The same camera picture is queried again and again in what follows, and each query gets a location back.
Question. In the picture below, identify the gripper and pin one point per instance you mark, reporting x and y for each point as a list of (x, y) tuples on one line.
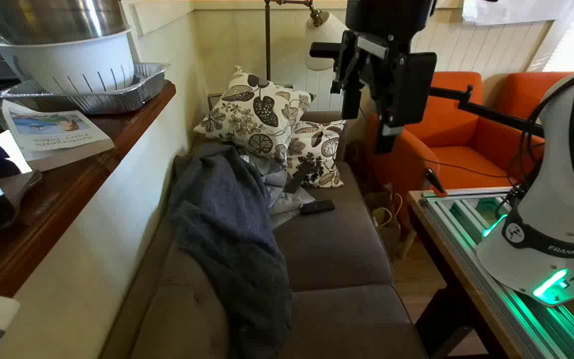
[(389, 15)]

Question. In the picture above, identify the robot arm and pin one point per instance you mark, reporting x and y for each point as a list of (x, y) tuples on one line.
[(556, 209)]

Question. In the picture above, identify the dark blue grey blanket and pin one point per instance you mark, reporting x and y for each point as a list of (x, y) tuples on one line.
[(227, 234)]

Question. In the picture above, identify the floor lamp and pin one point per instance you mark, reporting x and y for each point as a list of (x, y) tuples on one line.
[(323, 37)]

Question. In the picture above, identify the small leaf print pillow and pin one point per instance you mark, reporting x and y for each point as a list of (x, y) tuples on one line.
[(324, 149)]

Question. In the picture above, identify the orange armchair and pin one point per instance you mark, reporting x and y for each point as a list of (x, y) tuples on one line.
[(526, 94), (451, 144)]

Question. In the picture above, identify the dark grey remote control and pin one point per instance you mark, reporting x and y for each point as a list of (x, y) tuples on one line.
[(298, 177)]

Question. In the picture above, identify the large leaf print pillow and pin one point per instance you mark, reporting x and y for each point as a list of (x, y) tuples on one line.
[(257, 114)]

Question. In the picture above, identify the black remote control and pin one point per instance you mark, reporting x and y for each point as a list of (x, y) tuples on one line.
[(317, 206)]

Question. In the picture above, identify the light grey cloth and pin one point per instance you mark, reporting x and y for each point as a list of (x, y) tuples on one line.
[(287, 202)]

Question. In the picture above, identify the window blind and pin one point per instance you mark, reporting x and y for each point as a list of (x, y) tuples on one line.
[(573, 47)]

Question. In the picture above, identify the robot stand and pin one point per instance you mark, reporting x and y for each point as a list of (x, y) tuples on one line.
[(471, 259)]

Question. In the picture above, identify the brown sofa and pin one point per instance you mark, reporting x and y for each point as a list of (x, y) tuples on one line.
[(337, 279)]

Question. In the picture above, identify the foil tray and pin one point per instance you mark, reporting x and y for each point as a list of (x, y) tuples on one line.
[(107, 97)]

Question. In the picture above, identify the white colander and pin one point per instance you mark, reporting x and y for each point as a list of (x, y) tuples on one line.
[(72, 65)]

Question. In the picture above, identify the printed booklet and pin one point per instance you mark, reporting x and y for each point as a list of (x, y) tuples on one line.
[(55, 132)]

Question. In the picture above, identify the wooden ledge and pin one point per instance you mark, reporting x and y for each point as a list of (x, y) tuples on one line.
[(68, 194)]

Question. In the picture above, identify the steel bowl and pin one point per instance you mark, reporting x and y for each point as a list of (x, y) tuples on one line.
[(53, 17)]

